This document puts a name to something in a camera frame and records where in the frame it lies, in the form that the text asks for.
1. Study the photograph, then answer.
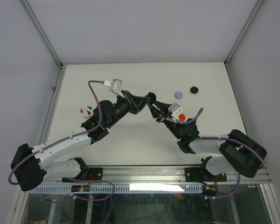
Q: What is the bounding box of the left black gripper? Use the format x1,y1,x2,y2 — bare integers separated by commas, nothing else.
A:
106,91,150,128

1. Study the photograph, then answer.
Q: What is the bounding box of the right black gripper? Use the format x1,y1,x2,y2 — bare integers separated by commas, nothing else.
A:
147,98,182,140

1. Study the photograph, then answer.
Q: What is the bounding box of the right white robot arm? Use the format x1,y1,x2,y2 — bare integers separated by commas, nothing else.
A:
148,100,267,183

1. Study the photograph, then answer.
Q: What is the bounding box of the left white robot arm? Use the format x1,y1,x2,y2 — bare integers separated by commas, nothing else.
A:
8,91,156,191

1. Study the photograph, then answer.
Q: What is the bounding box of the orange charging case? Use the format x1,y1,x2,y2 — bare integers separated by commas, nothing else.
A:
178,113,186,121

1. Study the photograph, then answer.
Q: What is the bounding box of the lilac charging case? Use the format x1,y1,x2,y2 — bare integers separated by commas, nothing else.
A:
174,91,183,99

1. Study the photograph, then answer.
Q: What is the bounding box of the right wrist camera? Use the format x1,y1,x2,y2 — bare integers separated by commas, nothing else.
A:
168,103,183,120

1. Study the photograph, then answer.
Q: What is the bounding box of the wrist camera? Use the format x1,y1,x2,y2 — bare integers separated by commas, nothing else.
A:
103,79,123,96
168,103,183,120

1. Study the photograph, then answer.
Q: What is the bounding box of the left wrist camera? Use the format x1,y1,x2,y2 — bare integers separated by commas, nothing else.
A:
103,79,123,96

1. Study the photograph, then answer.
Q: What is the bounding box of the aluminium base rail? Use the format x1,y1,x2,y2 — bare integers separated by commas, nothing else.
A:
20,165,270,186

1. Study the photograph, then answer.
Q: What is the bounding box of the left metal frame post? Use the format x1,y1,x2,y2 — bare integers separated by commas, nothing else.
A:
20,0,66,70

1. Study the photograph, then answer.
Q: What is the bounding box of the white slotted cable duct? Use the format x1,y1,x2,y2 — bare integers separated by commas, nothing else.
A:
30,183,203,194

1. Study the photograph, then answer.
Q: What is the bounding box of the metal corner frame post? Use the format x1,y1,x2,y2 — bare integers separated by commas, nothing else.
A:
224,0,265,67

